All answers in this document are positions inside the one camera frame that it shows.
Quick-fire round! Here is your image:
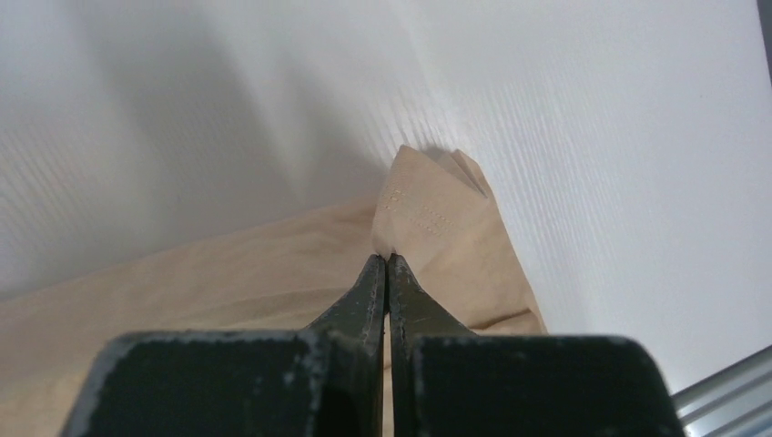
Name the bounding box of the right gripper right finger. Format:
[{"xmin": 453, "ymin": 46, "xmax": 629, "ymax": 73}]
[{"xmin": 387, "ymin": 255, "xmax": 684, "ymax": 436}]

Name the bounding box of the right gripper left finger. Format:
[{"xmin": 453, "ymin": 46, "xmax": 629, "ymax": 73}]
[{"xmin": 62, "ymin": 255, "xmax": 386, "ymax": 436}]

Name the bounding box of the beige t shirt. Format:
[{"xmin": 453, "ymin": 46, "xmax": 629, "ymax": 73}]
[{"xmin": 1, "ymin": 147, "xmax": 546, "ymax": 436}]

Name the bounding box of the aluminium table edge rail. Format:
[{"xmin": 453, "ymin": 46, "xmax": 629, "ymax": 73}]
[{"xmin": 673, "ymin": 347, "xmax": 771, "ymax": 436}]

